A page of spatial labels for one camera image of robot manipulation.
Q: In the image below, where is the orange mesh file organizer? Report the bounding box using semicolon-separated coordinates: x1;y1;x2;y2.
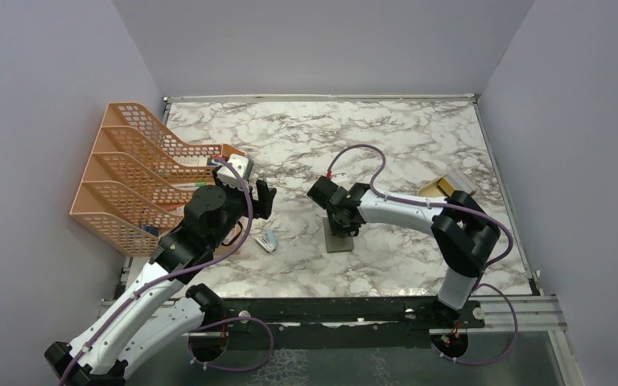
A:
70;102;243;257

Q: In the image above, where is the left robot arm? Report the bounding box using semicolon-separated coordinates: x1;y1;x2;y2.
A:
44;179;277;385

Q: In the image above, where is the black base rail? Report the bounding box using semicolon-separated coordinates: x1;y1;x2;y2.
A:
187;296;485;355

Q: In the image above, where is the small blue white clip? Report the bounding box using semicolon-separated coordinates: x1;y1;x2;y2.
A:
255;229;278;253

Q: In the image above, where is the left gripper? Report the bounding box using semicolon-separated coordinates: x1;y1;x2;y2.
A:
208;167;276;249

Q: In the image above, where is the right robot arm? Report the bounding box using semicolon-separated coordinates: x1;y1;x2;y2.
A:
307;176;501;327

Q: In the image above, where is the yellow oval card tray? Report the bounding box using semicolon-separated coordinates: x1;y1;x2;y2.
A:
417;177;463;198

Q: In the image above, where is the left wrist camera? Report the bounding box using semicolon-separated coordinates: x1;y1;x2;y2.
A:
218;154;254;189

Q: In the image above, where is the grey card holder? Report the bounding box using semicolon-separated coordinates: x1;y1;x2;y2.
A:
323;218;354;253

